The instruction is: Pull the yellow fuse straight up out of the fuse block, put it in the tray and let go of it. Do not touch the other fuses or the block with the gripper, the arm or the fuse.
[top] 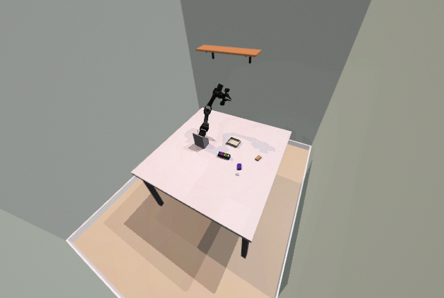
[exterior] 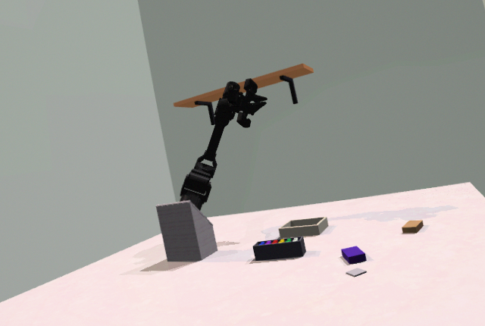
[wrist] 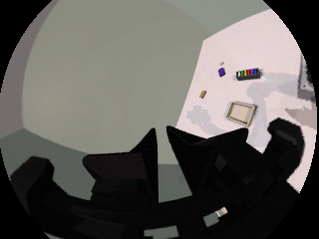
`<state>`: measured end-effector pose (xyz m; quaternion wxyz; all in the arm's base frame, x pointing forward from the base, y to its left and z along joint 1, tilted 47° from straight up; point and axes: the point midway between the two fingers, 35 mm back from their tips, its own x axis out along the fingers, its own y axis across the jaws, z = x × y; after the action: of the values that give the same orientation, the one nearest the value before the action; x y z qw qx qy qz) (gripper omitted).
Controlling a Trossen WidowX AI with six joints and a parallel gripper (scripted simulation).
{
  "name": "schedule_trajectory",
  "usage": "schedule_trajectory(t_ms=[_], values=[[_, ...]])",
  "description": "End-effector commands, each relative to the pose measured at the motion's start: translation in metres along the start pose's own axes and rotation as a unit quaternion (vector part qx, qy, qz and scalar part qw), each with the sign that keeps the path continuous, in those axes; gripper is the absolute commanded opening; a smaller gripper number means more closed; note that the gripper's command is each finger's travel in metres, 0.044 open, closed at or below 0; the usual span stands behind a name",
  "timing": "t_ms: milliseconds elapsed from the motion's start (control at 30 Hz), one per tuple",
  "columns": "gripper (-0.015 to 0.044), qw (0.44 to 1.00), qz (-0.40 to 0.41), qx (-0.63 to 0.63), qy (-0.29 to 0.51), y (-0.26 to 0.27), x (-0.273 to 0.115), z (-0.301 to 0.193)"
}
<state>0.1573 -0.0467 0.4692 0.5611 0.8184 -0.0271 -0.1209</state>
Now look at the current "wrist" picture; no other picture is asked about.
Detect purple block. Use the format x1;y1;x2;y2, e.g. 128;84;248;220
218;68;224;77

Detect black fuse block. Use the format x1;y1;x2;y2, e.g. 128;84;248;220
235;68;260;81

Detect brown rectangular block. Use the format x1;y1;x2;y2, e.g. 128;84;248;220
199;91;206;99

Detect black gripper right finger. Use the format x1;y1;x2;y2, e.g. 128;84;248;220
166;126;248;195

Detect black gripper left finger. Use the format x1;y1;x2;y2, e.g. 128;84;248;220
83;128;160;203

